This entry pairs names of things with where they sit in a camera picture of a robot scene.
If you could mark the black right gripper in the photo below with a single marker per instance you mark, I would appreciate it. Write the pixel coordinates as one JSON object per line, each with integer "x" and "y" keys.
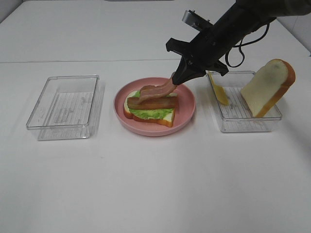
{"x": 204, "y": 51}

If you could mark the dark brown bacon strip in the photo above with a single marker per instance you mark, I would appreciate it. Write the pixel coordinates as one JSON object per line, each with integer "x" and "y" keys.
{"x": 151, "y": 104}

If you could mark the pink bacon strip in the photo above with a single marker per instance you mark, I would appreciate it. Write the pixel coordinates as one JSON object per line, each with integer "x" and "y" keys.
{"x": 157, "y": 91}

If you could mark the yellow cheese slice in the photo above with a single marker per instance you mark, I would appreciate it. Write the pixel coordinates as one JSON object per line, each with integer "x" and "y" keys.
{"x": 219, "y": 91}

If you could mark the bread slice from tray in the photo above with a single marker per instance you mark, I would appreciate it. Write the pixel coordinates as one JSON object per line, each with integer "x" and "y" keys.
{"x": 160, "y": 121}

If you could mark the green lettuce leaf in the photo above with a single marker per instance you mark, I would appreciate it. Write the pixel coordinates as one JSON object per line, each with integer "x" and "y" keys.
{"x": 166, "y": 114}

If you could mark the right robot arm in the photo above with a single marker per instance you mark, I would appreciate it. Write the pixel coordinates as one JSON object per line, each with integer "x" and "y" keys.
{"x": 277, "y": 8}

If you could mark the pink round plate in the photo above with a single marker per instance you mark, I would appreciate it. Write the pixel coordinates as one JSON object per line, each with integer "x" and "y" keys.
{"x": 183, "y": 114}

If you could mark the right clear plastic tray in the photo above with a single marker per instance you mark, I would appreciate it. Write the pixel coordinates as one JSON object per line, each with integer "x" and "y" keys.
{"x": 236, "y": 116}

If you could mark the clear plastic tray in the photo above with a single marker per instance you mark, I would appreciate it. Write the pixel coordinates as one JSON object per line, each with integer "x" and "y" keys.
{"x": 236, "y": 116}
{"x": 68, "y": 107}

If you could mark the bread slice in right tray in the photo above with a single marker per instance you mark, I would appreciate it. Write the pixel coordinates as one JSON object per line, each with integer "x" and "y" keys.
{"x": 267, "y": 86}

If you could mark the left clear plastic tray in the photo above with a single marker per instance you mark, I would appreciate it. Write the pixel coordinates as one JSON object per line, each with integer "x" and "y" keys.
{"x": 68, "y": 107}

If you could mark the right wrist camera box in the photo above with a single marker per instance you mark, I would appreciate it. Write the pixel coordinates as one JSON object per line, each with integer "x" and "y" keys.
{"x": 195, "y": 21}

